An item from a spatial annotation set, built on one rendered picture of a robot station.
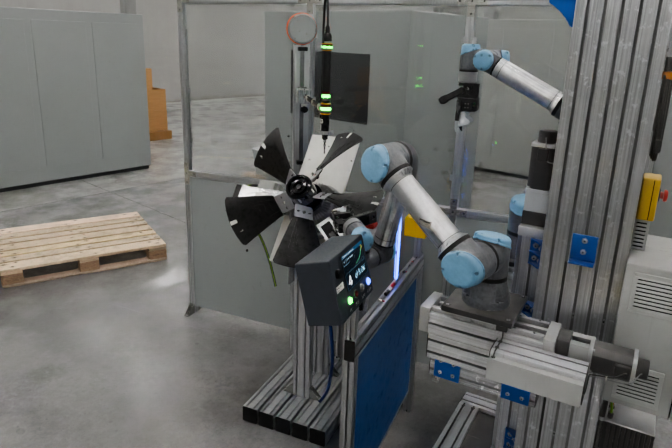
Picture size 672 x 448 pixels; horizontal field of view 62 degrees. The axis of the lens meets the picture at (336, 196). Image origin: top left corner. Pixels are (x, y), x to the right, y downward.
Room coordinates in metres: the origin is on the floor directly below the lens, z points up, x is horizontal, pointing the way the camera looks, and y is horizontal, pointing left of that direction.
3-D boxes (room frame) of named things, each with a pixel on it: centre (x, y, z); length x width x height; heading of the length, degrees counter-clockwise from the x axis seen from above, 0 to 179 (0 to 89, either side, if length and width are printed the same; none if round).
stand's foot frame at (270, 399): (2.57, 0.10, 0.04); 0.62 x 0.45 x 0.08; 157
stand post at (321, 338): (2.70, 0.05, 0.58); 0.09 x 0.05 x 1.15; 67
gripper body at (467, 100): (2.36, -0.53, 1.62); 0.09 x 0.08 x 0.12; 67
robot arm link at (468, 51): (2.36, -0.53, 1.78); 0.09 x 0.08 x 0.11; 61
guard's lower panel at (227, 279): (3.00, -0.23, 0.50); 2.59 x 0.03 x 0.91; 67
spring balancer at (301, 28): (3.04, 0.21, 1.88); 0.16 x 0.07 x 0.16; 102
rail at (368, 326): (2.10, -0.24, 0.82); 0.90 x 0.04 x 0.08; 157
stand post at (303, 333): (2.49, 0.14, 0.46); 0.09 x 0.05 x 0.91; 67
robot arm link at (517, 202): (2.10, -0.74, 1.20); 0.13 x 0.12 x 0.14; 151
